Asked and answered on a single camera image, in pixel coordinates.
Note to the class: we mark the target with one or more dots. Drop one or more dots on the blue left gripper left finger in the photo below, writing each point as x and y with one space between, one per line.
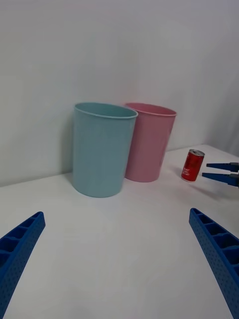
17 249

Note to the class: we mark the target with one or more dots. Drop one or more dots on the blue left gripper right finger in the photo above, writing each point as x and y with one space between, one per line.
219 251

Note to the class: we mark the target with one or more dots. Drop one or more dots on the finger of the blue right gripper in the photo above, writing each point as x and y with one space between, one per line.
224 166
224 178

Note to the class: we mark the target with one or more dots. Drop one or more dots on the red drink can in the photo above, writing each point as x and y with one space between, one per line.
192 167

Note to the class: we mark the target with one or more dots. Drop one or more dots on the pink plastic bin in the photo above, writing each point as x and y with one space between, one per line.
152 149

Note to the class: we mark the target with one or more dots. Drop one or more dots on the pale blue plastic bin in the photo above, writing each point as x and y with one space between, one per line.
99 154

